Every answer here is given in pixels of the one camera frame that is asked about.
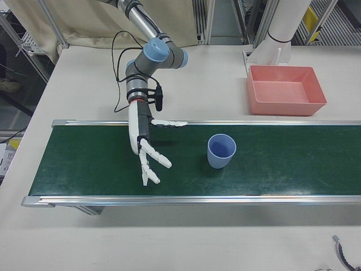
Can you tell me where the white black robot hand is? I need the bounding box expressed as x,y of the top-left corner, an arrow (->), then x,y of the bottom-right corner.
127,101 -> 189,187

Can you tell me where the blue plastic cup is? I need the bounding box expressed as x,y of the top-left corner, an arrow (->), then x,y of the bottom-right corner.
206,133 -> 237,171

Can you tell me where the cardboard box with labels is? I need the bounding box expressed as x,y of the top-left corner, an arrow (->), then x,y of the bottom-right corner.
0,137 -> 23,182

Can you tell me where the pink plastic box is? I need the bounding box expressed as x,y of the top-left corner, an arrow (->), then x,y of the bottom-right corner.
245,64 -> 328,117

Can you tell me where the green conveyor belt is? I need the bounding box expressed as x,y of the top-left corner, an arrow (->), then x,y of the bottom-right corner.
20,119 -> 361,217

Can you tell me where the beige curtain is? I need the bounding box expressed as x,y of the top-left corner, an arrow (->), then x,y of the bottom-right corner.
5,0 -> 199,49

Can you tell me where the brown shoe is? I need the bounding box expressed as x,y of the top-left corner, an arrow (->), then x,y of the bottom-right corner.
0,77 -> 21,93

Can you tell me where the metal claw tool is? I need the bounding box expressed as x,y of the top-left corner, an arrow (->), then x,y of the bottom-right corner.
332,234 -> 361,271

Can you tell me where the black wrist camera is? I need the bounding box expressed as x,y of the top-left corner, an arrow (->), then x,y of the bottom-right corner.
153,84 -> 165,112

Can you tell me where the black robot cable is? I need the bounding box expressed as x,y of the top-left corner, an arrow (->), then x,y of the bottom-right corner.
111,30 -> 148,113

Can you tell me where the aluminium frame rack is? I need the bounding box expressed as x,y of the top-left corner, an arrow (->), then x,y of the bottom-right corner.
0,0 -> 69,85

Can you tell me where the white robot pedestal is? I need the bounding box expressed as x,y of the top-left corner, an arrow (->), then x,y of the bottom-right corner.
241,0 -> 311,72

